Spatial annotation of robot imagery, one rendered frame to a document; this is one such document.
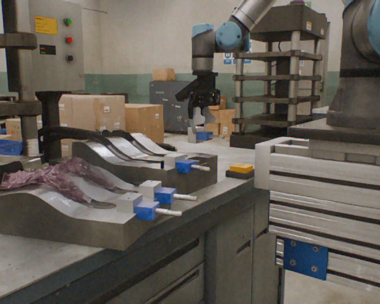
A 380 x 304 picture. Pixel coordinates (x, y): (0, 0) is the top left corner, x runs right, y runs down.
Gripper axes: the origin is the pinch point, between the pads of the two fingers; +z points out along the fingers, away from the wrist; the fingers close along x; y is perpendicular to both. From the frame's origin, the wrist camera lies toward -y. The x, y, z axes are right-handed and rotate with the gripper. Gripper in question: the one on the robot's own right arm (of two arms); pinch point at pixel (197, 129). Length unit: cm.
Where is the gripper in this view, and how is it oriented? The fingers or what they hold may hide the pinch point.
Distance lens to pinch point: 137.4
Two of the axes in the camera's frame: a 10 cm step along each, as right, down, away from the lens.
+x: 5.7, -1.5, 8.1
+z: 0.0, 9.8, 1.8
